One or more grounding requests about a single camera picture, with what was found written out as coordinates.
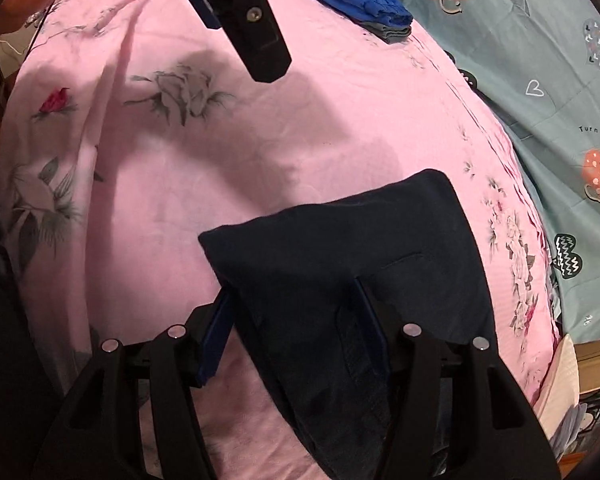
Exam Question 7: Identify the dark navy bear pants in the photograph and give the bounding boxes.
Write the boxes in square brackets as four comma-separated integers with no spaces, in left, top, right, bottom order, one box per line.
[199,169,496,479]

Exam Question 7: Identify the white textured pillow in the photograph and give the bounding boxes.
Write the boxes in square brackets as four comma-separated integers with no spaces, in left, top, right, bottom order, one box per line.
[533,335,580,440]

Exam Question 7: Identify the grey cloth on pillow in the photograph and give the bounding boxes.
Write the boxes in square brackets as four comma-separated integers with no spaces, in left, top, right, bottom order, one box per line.
[550,403,600,460]

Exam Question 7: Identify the wooden headboard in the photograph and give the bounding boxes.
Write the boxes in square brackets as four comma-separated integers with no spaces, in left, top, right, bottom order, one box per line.
[574,340,600,394]

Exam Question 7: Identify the pink floral bed sheet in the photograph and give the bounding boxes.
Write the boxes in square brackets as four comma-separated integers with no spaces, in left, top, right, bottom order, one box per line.
[0,0,556,479]

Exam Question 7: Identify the teal heart-print quilt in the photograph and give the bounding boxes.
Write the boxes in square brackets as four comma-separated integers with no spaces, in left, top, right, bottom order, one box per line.
[402,0,600,344]

